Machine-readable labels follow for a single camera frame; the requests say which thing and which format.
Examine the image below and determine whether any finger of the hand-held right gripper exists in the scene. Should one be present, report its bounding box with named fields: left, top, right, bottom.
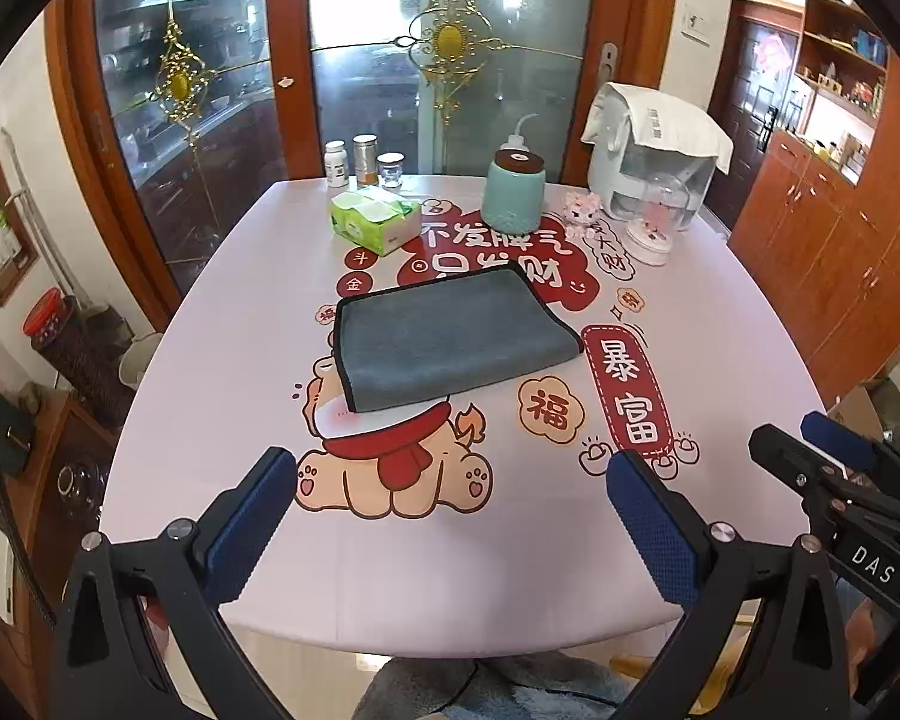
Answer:
left=748, top=425, right=900, bottom=541
left=800, top=411, right=900, bottom=500

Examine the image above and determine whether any metal tin can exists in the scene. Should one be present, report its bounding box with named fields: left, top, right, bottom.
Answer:
left=352, top=135, right=379, bottom=187

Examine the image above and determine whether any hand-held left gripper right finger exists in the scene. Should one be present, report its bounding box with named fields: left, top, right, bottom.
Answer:
left=606, top=450, right=865, bottom=720

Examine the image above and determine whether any red lid jar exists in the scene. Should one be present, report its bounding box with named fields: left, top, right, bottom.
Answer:
left=22, top=288, right=78, bottom=350

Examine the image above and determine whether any glass dome ornament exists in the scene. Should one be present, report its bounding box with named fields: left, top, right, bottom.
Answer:
left=621, top=173, right=692, bottom=266

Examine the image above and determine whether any white water dispenser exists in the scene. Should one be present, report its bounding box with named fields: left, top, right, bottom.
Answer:
left=587, top=82, right=717, bottom=232

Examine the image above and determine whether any wooden wall cabinet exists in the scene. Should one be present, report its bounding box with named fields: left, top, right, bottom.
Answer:
left=727, top=0, right=900, bottom=406

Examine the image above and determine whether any wooden glass door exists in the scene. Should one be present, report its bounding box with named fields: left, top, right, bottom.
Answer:
left=45, top=0, right=683, bottom=331

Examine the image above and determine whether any gold door ornament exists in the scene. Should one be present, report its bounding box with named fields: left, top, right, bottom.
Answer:
left=409, top=0, right=492, bottom=112
left=152, top=22, right=212, bottom=142

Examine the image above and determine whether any dark wooden entry door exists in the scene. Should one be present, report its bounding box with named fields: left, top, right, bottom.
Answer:
left=709, top=0, right=805, bottom=230

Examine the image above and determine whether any dark wicker basket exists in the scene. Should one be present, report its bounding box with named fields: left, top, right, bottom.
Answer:
left=47, top=305, right=137, bottom=430

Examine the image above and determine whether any cardboard box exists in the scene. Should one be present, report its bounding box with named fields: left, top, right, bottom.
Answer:
left=825, top=384, right=900, bottom=445

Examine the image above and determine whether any white cloth cover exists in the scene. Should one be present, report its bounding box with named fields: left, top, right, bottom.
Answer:
left=580, top=82, right=734, bottom=175

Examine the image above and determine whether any wooden side table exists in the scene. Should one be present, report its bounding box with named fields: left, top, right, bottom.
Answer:
left=0, top=388, right=117, bottom=720

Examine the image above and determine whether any grey towel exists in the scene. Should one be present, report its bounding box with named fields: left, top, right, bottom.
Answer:
left=333, top=264, right=581, bottom=414

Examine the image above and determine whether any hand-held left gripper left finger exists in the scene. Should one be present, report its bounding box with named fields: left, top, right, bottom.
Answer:
left=49, top=447, right=297, bottom=720

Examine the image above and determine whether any green tissue pack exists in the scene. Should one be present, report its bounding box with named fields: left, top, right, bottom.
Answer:
left=329, top=188, right=423, bottom=257

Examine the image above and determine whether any pink toy figure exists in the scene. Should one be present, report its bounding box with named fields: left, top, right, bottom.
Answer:
left=564, top=191, right=602, bottom=230

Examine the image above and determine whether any teal ceramic jar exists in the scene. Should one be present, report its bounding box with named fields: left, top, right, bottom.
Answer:
left=482, top=150, right=548, bottom=235

